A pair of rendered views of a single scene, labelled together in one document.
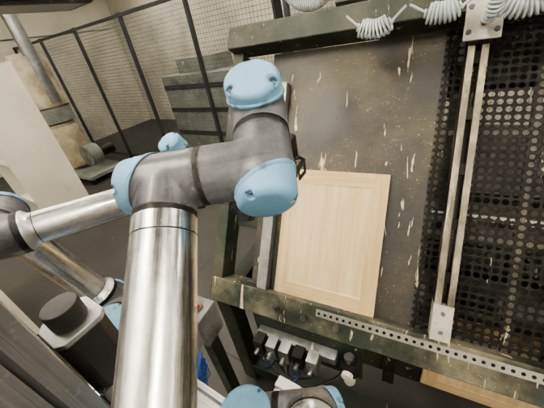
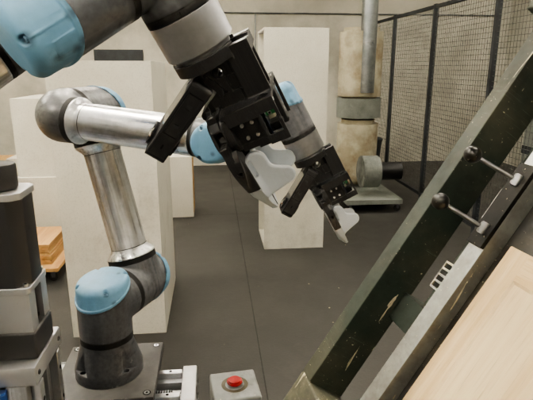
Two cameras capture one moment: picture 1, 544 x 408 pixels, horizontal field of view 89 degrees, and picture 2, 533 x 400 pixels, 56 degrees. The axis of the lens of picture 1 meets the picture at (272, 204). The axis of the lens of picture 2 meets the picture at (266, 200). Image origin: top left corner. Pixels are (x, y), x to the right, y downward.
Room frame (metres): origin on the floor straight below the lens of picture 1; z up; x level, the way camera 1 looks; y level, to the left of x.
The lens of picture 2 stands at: (0.13, -0.46, 1.71)
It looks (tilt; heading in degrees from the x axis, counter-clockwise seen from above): 15 degrees down; 47
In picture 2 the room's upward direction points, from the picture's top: straight up
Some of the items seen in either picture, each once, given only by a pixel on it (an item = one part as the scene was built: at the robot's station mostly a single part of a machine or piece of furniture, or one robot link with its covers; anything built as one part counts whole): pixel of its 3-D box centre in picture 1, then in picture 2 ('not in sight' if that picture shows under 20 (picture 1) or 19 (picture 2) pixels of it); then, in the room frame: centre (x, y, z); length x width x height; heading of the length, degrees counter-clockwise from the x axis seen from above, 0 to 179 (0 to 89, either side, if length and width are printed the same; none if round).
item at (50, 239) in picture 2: not in sight; (37, 253); (1.45, 3.87, 0.15); 0.61 x 0.51 x 0.31; 53
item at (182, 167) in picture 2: not in sight; (169, 183); (3.27, 4.63, 0.36); 0.58 x 0.45 x 0.72; 143
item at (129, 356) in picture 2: not in sight; (108, 350); (0.56, 0.53, 1.09); 0.15 x 0.15 x 0.10
